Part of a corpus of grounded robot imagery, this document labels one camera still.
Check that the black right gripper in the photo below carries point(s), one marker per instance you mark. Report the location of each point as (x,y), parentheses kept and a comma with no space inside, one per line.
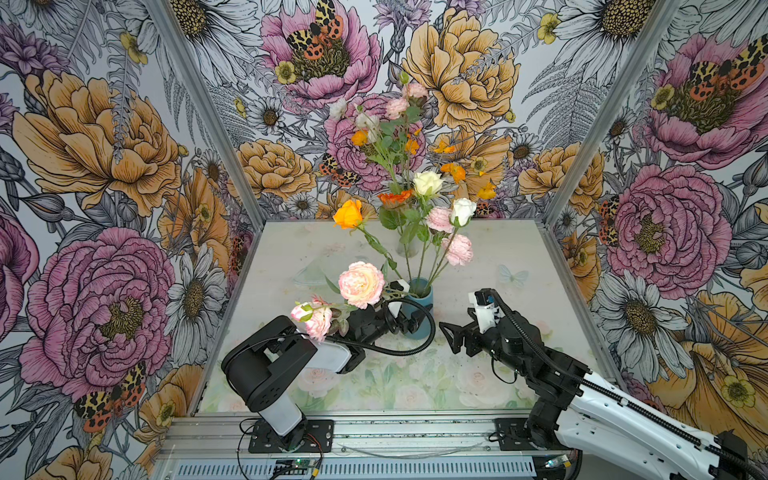
(458,331)

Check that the large pink peach rose stem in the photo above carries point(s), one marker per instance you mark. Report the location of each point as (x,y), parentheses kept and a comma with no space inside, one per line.
(320,318)

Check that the tall teal cylinder vase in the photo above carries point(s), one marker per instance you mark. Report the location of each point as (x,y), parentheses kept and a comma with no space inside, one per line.
(421,296)

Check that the two pink carnations stem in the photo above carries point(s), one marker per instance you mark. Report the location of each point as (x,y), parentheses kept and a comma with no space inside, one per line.
(459,249)

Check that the orange leafy flower stem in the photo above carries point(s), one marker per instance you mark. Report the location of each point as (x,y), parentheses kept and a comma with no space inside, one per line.
(399,213)

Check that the orange rose stem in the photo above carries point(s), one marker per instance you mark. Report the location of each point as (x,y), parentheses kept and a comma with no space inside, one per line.
(348,213)

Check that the white rosebud stem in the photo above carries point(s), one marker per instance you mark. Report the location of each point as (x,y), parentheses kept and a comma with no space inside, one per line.
(462,210)

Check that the orange poppy flower stem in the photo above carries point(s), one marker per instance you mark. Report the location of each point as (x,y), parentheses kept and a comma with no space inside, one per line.
(368,160)

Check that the clear ribbed glass vase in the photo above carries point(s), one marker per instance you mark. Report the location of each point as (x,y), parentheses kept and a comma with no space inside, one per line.
(407,248)

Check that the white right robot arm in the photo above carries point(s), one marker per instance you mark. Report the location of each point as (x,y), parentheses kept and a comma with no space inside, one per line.
(577,409)

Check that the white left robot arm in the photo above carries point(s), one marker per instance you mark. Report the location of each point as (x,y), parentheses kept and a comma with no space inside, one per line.
(262,368)

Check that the green circuit board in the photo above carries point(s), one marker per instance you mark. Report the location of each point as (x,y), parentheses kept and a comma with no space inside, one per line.
(300,466)

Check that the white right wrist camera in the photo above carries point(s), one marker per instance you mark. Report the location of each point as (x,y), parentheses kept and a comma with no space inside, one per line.
(484,310)

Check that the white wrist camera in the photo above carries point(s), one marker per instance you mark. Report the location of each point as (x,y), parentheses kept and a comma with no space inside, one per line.
(393,294)
(484,310)

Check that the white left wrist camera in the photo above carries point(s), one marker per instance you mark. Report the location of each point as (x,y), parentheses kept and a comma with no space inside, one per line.
(393,294)

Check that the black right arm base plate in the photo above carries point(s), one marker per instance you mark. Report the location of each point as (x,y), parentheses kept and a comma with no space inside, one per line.
(512,434)

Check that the aluminium front frame rail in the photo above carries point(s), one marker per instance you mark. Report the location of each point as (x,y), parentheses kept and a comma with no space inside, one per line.
(373,445)

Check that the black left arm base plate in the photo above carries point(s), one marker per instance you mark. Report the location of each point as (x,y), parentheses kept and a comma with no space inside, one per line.
(309,436)

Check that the aluminium right corner post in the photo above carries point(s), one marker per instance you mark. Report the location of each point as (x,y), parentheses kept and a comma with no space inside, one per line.
(659,20)

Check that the aluminium corner post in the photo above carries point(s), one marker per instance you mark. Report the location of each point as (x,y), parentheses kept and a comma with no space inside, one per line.
(185,60)
(659,20)

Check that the aluminium left corner post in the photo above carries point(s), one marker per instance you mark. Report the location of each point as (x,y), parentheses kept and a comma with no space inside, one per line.
(185,60)

